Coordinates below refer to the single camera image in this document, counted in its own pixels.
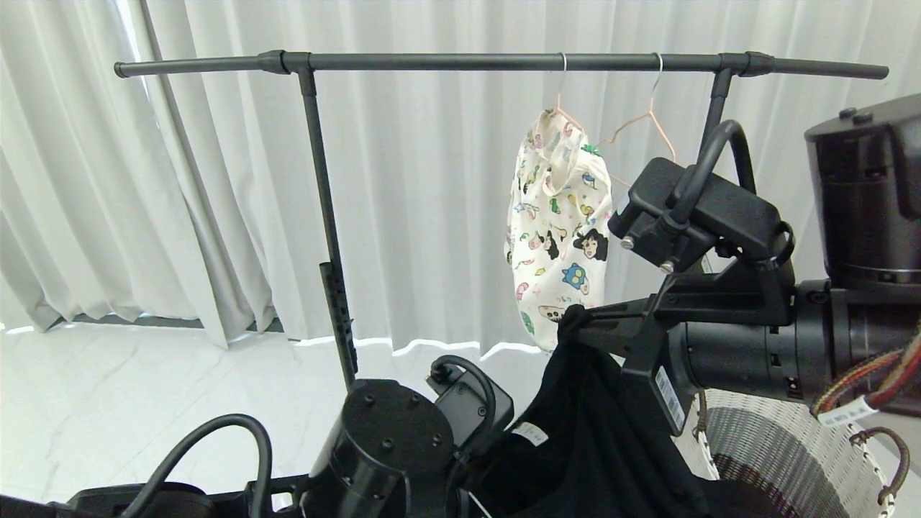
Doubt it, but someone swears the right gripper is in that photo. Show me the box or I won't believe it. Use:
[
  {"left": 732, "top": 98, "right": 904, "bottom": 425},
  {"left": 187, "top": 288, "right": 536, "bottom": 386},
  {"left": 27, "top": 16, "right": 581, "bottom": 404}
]
[{"left": 622, "top": 315, "right": 801, "bottom": 437}]

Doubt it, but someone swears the black garment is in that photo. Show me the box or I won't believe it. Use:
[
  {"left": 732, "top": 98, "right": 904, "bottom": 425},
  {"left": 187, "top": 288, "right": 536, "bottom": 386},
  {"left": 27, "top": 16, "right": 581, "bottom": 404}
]
[{"left": 460, "top": 304, "right": 792, "bottom": 518}]

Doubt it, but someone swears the cream printed garment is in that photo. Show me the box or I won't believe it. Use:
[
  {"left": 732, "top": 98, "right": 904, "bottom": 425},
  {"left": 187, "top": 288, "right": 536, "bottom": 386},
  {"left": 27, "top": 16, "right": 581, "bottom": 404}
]
[{"left": 503, "top": 109, "right": 614, "bottom": 353}]

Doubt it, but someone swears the pink clothes hanger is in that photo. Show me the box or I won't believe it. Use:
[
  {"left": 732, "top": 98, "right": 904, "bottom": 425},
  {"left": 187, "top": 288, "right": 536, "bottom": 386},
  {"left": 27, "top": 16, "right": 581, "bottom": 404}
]
[
  {"left": 550, "top": 53, "right": 586, "bottom": 135},
  {"left": 596, "top": 53, "right": 679, "bottom": 189}
]

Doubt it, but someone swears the white laundry basket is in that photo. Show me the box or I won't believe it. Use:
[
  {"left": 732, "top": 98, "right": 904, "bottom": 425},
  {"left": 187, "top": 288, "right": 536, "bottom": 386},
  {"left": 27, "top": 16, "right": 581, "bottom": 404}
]
[{"left": 689, "top": 388, "right": 912, "bottom": 518}]

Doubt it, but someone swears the black clothes rack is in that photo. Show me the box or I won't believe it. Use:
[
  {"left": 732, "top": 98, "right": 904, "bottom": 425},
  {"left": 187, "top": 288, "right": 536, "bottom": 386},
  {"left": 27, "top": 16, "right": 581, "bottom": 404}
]
[{"left": 113, "top": 50, "right": 890, "bottom": 395}]

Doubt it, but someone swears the white curtain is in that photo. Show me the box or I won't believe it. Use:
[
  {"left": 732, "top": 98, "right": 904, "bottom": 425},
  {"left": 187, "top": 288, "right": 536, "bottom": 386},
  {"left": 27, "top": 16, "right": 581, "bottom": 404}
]
[
  {"left": 142, "top": 0, "right": 921, "bottom": 362},
  {"left": 0, "top": 0, "right": 280, "bottom": 351}
]

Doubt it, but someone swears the black cable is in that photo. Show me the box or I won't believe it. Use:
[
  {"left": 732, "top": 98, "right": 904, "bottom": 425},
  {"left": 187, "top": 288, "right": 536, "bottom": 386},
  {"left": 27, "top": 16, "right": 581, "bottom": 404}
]
[
  {"left": 119, "top": 354, "right": 499, "bottom": 518},
  {"left": 668, "top": 119, "right": 758, "bottom": 225}
]

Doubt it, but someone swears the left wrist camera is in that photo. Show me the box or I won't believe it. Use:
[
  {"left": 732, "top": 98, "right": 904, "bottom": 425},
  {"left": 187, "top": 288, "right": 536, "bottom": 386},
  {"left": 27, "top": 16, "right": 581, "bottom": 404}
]
[{"left": 428, "top": 358, "right": 516, "bottom": 463}]

